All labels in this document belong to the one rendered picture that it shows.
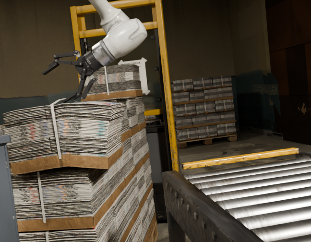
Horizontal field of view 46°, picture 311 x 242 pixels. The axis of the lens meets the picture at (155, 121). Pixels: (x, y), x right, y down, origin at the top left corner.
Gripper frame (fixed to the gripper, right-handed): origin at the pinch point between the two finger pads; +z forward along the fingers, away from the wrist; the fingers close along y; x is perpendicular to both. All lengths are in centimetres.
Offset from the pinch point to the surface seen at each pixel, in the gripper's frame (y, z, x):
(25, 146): 14.7, 15.9, -15.1
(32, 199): 32.0, 27.6, -10.0
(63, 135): 18.9, 2.2, -14.6
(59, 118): 13.2, 0.3, -13.7
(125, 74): -4, -10, 106
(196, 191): 53, -31, -42
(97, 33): -53, 0, 161
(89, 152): 29.0, -2.5, -14.2
